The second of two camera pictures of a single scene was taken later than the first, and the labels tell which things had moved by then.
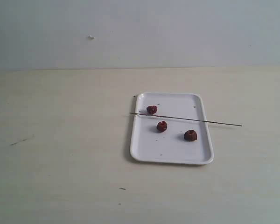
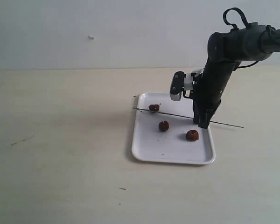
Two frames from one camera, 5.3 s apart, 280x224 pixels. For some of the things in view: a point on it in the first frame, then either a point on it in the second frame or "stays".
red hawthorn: (190, 136) stays
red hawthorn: (161, 126) stays
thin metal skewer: (185, 118) to (189, 117)
